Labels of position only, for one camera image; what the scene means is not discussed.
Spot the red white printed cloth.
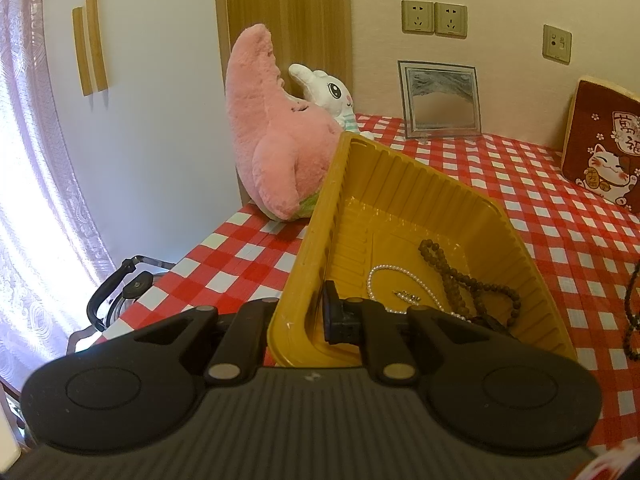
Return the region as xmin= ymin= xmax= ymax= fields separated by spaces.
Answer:
xmin=575 ymin=437 xmax=640 ymax=480

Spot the brown wooden bead necklace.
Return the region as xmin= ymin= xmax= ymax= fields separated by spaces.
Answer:
xmin=418 ymin=238 xmax=522 ymax=328

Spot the wooden cabinet handle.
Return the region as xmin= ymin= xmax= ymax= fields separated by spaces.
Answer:
xmin=85 ymin=0 xmax=108 ymax=93
xmin=72 ymin=7 xmax=93 ymax=97

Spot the sheer window curtain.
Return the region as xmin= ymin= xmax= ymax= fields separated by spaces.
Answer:
xmin=0 ymin=0 xmax=121 ymax=391

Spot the black bead bracelet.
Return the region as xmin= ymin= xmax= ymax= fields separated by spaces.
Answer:
xmin=622 ymin=260 xmax=640 ymax=363

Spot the beige wall socket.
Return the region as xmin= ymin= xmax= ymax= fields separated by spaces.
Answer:
xmin=401 ymin=0 xmax=435 ymax=36
xmin=434 ymin=2 xmax=468 ymax=38

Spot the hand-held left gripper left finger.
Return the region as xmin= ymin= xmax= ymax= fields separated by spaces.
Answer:
xmin=134 ymin=297 xmax=281 ymax=387

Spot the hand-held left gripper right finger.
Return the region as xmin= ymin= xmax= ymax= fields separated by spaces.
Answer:
xmin=322 ymin=280 xmax=501 ymax=387

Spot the wooden wall panel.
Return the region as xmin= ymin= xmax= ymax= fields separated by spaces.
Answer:
xmin=213 ymin=0 xmax=353 ymax=106

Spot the silver picture frame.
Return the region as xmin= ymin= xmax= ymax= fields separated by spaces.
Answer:
xmin=397 ymin=60 xmax=483 ymax=143

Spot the yellow plastic tray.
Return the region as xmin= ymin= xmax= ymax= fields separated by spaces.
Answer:
xmin=266 ymin=131 xmax=578 ymax=370

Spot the white rabbit plush toy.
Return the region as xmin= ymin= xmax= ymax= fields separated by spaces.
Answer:
xmin=288 ymin=63 xmax=375 ymax=141

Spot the white pearl bracelet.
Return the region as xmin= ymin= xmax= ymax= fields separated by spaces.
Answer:
xmin=366 ymin=264 xmax=471 ymax=318

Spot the red white checkered tablecloth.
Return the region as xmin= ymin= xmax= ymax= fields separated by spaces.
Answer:
xmin=92 ymin=114 xmax=640 ymax=461

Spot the pink starfish plush toy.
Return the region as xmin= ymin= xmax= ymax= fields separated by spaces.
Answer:
xmin=224 ymin=23 xmax=346 ymax=221

